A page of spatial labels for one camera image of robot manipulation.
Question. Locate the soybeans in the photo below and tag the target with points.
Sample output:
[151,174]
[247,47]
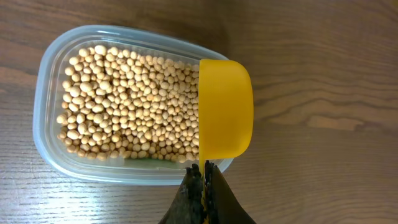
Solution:
[118,103]

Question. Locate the clear plastic bean container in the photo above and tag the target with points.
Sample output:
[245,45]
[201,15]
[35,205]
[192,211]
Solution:
[48,100]

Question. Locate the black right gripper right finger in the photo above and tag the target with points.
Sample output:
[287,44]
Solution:
[221,205]

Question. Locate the yellow measuring scoop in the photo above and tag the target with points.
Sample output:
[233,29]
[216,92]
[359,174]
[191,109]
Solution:
[226,110]

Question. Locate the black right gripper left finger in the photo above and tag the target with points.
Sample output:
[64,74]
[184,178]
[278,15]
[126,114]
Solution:
[187,207]

